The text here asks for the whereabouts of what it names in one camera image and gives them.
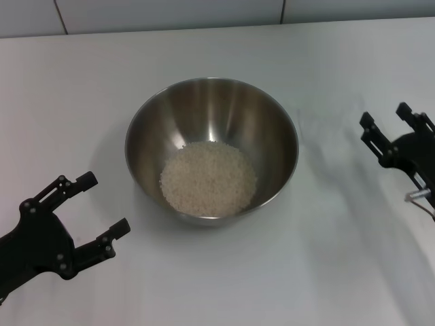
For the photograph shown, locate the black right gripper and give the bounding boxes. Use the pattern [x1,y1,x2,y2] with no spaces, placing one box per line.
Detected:
[359,101,435,192]

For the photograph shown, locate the stainless steel mixing bowl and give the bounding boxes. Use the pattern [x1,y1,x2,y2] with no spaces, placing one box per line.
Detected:
[124,77,300,229]

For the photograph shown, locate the white rice grains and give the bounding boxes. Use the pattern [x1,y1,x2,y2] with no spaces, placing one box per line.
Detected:
[159,141,258,218]

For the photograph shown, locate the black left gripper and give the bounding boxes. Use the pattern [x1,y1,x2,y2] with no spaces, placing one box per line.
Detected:
[0,170,132,304]

